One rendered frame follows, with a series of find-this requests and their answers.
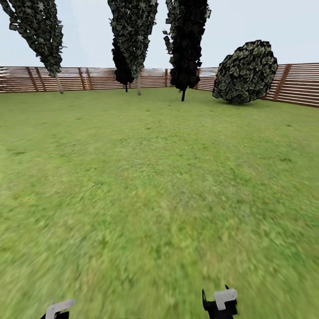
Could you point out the bush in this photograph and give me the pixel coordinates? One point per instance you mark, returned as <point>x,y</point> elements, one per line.
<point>246,75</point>

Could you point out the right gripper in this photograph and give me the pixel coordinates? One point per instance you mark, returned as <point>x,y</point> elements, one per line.
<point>215,313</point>

